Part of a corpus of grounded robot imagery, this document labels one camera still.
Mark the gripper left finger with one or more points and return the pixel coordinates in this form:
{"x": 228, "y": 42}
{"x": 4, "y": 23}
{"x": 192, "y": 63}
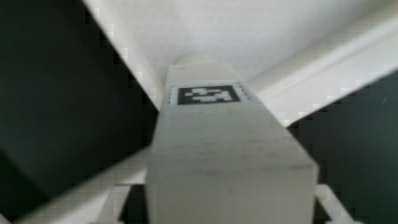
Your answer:
{"x": 125, "y": 209}

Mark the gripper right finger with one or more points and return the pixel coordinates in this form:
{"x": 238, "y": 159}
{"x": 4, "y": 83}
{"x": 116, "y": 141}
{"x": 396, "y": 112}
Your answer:
{"x": 333, "y": 207}

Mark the white desk leg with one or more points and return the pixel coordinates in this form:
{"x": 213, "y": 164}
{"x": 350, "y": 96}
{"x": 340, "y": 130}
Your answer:
{"x": 231, "y": 174}

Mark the white desk top tray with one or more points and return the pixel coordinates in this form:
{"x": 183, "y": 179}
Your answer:
{"x": 311, "y": 48}

